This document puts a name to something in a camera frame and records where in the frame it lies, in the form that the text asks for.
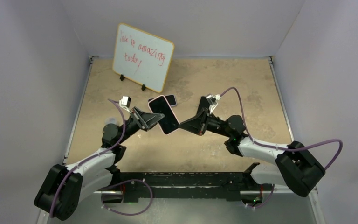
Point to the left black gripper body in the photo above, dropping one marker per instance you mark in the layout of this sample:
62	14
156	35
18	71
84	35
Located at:
134	115

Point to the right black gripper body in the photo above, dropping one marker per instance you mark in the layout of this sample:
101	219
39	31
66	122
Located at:
208	121

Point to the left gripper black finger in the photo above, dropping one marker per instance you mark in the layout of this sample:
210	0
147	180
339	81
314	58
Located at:
151	114
150	122

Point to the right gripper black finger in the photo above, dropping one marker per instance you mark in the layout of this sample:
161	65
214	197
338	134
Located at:
203	105
191	125

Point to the pink phone case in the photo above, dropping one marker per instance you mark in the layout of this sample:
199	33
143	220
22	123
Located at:
176	119

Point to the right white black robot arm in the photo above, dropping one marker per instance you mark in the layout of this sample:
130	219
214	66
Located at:
287	164

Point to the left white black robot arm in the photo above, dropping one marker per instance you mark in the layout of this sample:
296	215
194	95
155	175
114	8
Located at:
66	186

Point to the phone in clear case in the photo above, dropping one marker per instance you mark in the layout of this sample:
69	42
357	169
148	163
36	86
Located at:
162	101

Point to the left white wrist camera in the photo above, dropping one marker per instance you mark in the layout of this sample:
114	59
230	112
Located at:
125	103

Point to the white whiteboard with yellow frame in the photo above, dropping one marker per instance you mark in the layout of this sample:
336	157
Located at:
142	57

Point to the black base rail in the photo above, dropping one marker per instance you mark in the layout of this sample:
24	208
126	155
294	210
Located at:
230	186

